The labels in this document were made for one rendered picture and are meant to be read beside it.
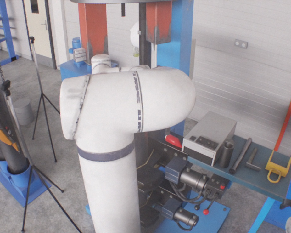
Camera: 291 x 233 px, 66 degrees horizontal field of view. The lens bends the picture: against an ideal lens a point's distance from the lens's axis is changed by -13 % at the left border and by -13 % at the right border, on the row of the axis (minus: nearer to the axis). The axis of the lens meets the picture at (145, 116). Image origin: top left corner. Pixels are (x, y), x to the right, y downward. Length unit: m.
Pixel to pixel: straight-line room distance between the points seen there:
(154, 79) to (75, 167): 2.81
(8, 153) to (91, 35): 1.76
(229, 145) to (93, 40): 0.97
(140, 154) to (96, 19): 0.89
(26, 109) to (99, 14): 3.03
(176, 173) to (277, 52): 1.99
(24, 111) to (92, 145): 3.63
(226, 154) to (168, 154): 0.43
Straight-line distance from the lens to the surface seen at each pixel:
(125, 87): 0.44
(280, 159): 1.90
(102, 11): 1.21
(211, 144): 1.61
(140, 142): 1.58
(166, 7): 1.39
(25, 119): 4.14
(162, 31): 1.40
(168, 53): 1.70
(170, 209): 2.04
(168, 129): 1.43
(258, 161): 1.81
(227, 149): 1.57
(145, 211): 2.05
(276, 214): 2.74
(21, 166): 2.79
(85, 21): 1.19
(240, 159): 1.72
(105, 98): 0.43
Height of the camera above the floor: 2.22
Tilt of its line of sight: 34 degrees down
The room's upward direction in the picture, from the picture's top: straight up
